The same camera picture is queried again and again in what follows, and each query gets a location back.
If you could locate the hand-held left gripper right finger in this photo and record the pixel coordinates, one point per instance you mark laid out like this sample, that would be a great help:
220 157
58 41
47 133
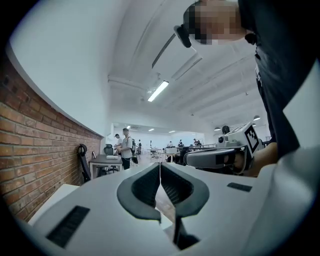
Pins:
185 192

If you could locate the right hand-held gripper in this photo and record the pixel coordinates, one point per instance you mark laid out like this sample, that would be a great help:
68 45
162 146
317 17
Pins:
247 140

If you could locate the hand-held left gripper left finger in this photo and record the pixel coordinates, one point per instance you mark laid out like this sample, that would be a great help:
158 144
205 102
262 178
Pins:
140 197

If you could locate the person's right forearm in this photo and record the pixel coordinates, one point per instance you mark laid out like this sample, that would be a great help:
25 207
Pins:
267 155

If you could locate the white table top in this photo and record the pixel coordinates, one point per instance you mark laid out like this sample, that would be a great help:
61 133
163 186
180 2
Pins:
55 200

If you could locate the person's right hand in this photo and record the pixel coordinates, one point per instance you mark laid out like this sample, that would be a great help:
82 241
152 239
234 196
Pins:
240 162

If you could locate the black low office chair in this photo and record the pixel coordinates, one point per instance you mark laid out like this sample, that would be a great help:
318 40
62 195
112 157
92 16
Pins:
110 168

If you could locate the flat white box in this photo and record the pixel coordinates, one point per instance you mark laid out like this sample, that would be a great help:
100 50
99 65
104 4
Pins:
111 157

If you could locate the grey-topped white table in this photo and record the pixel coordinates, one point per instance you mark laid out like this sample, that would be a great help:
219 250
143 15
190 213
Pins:
105 160

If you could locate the black mesh office chair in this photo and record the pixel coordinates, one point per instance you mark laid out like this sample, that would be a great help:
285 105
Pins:
108 149

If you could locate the black high-back office chair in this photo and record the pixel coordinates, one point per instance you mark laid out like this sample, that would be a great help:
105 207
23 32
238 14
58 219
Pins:
84 165

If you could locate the round pendant lamp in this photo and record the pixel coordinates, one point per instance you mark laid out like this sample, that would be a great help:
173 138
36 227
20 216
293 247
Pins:
256 118

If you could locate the ceiling tube light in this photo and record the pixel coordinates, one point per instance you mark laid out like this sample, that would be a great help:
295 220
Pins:
158 90

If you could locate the person's black shirt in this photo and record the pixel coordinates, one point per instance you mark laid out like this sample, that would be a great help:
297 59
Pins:
280 62

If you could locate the person's head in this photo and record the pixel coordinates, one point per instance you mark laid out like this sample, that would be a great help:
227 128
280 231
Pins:
215 22

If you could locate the small picture frame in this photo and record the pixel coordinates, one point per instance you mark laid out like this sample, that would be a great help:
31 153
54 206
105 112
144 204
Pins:
94 154

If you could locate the black head-worn camera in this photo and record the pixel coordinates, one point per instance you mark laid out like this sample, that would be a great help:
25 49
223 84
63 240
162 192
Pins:
183 36

